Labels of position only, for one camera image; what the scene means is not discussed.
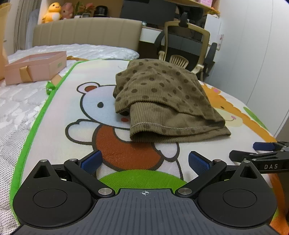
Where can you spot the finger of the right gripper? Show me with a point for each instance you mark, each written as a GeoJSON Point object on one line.
{"type": "Point", "coordinates": [271, 146]}
{"type": "Point", "coordinates": [239, 156]}

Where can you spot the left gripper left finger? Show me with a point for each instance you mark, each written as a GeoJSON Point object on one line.
{"type": "Point", "coordinates": [83, 171]}

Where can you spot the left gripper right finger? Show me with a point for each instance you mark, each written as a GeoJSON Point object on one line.
{"type": "Point", "coordinates": [208, 172]}

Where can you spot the brown polka dot garment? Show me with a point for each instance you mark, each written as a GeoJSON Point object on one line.
{"type": "Point", "coordinates": [166, 104]}

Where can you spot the pink gift box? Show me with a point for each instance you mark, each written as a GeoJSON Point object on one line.
{"type": "Point", "coordinates": [36, 67]}

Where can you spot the beige mesh office chair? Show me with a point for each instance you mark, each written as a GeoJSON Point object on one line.
{"type": "Point", "coordinates": [186, 45]}

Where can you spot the beige upholstered headboard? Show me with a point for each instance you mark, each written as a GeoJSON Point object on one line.
{"type": "Point", "coordinates": [117, 32]}

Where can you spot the white desk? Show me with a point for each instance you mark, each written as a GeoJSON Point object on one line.
{"type": "Point", "coordinates": [149, 35]}

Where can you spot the yellow duck plush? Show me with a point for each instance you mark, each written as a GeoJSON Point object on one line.
{"type": "Point", "coordinates": [53, 13]}

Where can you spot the potted plant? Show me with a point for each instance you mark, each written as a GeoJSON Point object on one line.
{"type": "Point", "coordinates": [84, 10]}

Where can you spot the black jar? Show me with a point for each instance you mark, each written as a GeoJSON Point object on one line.
{"type": "Point", "coordinates": [101, 11]}

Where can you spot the pink plush toy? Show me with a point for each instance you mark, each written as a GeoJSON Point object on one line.
{"type": "Point", "coordinates": [67, 11]}

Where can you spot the black computer monitor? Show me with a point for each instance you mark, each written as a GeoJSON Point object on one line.
{"type": "Point", "coordinates": [152, 12]}

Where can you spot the brown paper bag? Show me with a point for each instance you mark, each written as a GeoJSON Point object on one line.
{"type": "Point", "coordinates": [4, 10]}

